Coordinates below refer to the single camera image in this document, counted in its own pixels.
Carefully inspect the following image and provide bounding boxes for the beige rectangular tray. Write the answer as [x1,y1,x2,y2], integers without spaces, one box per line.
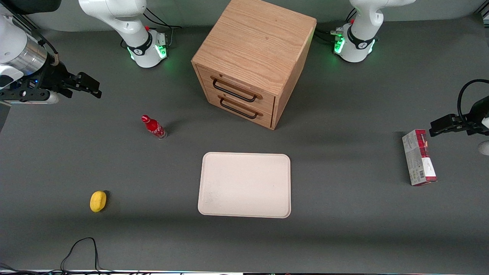
[198,152,291,219]

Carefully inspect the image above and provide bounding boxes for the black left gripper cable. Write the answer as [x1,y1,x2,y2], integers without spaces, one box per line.
[457,79,489,123]

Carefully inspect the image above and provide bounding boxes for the red cola bottle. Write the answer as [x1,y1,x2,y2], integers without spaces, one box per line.
[141,114,168,140]

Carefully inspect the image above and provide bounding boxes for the wooden drawer cabinet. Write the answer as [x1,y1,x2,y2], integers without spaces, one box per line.
[191,0,317,131]

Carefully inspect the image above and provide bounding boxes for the black floor cable loop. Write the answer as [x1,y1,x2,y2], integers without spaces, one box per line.
[0,237,115,275]

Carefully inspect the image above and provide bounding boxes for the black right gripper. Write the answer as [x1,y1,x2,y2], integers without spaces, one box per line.
[37,60,102,99]

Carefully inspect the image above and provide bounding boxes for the black metal drawer handle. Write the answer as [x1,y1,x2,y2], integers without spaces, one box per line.
[211,76,264,103]
[218,95,264,119]

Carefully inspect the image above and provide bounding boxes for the black right arm base cables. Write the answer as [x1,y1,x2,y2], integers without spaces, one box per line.
[120,7,183,49]

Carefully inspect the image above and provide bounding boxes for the black left arm base cables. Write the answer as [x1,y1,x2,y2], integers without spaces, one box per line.
[314,8,358,45]

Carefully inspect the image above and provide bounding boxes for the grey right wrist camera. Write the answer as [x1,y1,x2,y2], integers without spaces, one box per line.
[0,88,60,105]

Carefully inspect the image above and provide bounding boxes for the yellow lemon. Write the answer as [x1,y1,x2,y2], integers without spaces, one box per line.
[90,191,107,213]

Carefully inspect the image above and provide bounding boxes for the black arm base cables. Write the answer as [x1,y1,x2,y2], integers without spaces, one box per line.
[314,8,358,45]
[120,7,183,49]

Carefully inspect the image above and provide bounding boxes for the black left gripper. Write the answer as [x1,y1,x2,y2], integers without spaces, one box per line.
[429,95,489,138]

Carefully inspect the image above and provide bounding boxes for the wooden drawer with black handle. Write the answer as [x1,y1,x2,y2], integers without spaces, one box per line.
[195,64,277,113]
[204,86,275,129]

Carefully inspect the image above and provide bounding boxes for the red and grey carton box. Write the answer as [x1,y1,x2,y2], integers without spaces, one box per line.
[402,129,438,187]

